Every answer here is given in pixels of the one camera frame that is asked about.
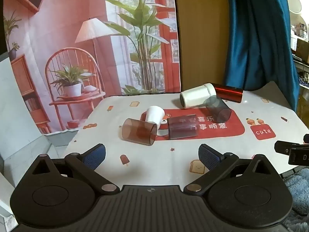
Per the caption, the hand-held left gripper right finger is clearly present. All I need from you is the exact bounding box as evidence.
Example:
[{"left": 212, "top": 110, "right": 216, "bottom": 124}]
[{"left": 184, "top": 143, "right": 278, "bottom": 194}]

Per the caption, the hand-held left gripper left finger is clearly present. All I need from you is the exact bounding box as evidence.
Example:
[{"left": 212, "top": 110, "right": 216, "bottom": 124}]
[{"left": 32, "top": 143, "right": 120, "bottom": 195}]

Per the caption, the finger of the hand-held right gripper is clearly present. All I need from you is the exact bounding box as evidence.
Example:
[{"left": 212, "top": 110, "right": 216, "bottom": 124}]
[
  {"left": 274, "top": 141, "right": 309, "bottom": 155},
  {"left": 288, "top": 147, "right": 309, "bottom": 166}
]

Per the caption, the dark brown translucent cup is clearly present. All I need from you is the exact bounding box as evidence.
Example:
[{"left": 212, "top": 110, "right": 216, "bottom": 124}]
[{"left": 167, "top": 113, "right": 200, "bottom": 141}]

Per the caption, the grey translucent cup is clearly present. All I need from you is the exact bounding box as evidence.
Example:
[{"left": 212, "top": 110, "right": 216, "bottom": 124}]
[{"left": 203, "top": 96, "right": 232, "bottom": 124}]

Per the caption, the large white cup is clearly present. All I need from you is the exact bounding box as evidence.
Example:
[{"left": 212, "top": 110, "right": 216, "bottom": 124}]
[{"left": 180, "top": 83, "right": 217, "bottom": 109}]

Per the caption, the red metallic cup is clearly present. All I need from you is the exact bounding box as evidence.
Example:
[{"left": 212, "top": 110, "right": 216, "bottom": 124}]
[{"left": 213, "top": 83, "right": 243, "bottom": 103}]

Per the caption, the small white cup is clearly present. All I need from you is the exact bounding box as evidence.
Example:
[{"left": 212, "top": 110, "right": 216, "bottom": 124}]
[{"left": 145, "top": 106, "right": 166, "bottom": 129}]

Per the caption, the fluffy blue rug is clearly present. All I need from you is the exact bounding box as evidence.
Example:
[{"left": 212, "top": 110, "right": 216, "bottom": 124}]
[{"left": 281, "top": 167, "right": 309, "bottom": 232}]

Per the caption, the printed tablecloth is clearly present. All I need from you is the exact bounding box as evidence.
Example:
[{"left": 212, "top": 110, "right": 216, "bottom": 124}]
[{"left": 63, "top": 81, "right": 306, "bottom": 194}]

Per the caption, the white panel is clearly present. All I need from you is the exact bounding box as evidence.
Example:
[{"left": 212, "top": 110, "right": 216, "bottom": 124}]
[{"left": 0, "top": 55, "right": 53, "bottom": 162}]

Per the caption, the cluttered shelf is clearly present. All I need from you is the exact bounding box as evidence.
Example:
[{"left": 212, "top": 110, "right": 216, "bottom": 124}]
[{"left": 289, "top": 20, "right": 309, "bottom": 89}]

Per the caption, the blue curtain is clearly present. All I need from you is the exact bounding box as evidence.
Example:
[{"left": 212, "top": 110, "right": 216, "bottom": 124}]
[{"left": 224, "top": 0, "right": 300, "bottom": 113}]

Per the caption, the wooden board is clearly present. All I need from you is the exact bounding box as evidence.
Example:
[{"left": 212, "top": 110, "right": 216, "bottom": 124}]
[{"left": 173, "top": 0, "right": 230, "bottom": 94}]

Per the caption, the white round lamp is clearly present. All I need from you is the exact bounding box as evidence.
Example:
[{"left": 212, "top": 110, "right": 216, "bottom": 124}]
[{"left": 282, "top": 0, "right": 303, "bottom": 14}]

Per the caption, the printed wall tapestry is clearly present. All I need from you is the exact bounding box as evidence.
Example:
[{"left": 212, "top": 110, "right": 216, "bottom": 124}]
[{"left": 3, "top": 0, "right": 182, "bottom": 135}]

